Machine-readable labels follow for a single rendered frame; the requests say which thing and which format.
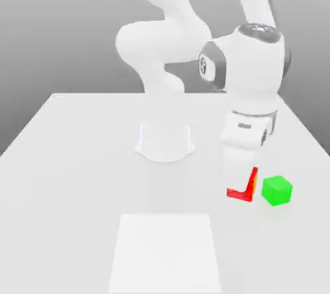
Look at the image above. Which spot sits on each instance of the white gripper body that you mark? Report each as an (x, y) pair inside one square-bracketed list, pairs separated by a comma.
[(236, 162)]

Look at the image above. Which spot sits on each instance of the small red cube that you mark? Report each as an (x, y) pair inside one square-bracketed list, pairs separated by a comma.
[(239, 195)]

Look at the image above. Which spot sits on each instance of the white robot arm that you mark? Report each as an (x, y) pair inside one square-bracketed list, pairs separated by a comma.
[(165, 41)]

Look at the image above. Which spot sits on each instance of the small green cube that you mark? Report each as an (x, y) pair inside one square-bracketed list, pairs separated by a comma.
[(277, 190)]

